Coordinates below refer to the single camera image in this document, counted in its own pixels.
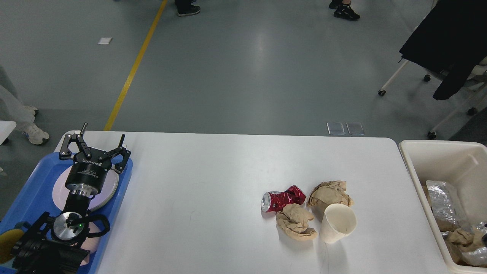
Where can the pink mug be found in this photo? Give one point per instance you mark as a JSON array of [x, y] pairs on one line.
[[91, 244]]

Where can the white paper cup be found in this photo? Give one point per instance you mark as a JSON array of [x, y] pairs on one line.
[[338, 221]]

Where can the beige plastic bin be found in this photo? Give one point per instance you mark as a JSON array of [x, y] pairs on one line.
[[462, 164]]

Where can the paper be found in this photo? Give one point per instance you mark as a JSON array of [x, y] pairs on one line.
[[468, 246]]

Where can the crushed red soda can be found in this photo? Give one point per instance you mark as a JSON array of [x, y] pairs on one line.
[[275, 201]]

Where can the person in grey trousers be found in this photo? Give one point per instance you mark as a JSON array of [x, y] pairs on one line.
[[23, 115]]

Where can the tan napkin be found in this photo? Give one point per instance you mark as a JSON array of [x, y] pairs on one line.
[[293, 220]]

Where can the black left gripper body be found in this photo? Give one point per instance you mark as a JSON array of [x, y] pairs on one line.
[[86, 178]]

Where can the pink plate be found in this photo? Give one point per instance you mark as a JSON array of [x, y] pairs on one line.
[[60, 192]]

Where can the foil wrapper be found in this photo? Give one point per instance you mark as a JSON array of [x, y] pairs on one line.
[[446, 206], [481, 226]]

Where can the person with black sneakers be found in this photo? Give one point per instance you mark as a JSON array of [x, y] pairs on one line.
[[343, 10]]

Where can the teal and yellow mug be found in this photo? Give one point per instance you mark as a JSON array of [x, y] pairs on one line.
[[9, 238]]

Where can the brown paper ball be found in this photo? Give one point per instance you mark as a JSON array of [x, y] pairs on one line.
[[326, 194]]

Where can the blue plastic tray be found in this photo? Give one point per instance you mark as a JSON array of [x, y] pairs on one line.
[[34, 201]]

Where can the white side table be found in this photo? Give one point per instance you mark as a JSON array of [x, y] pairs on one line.
[[6, 127]]

